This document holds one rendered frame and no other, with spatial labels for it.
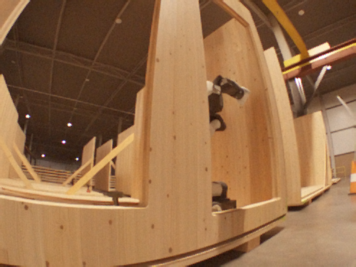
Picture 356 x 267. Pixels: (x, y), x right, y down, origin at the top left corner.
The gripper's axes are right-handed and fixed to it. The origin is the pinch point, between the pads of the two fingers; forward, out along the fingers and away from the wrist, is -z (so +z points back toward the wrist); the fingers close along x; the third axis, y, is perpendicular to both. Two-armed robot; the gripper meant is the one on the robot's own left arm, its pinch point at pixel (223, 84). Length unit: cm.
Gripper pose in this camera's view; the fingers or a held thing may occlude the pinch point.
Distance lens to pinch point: 121.6
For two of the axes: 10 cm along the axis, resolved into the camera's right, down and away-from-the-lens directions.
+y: 0.0, -9.6, 2.8
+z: 7.9, 1.7, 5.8
